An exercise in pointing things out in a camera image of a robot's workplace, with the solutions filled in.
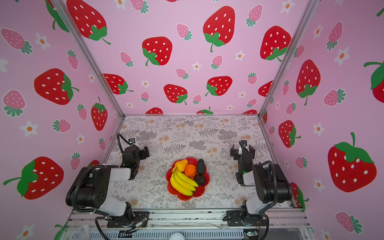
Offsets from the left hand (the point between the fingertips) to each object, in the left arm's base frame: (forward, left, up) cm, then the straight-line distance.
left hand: (138, 147), depth 94 cm
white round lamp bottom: (-46, -29, -1) cm, 55 cm away
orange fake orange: (-15, -34, -1) cm, 37 cm away
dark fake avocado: (-13, -40, 0) cm, 42 cm away
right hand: (0, -67, +4) cm, 67 cm away
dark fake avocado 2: (-20, -40, -1) cm, 45 cm away
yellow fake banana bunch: (-22, -29, -3) cm, 37 cm away
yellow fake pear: (-12, -28, 0) cm, 31 cm away
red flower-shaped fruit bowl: (-25, -40, -3) cm, 47 cm away
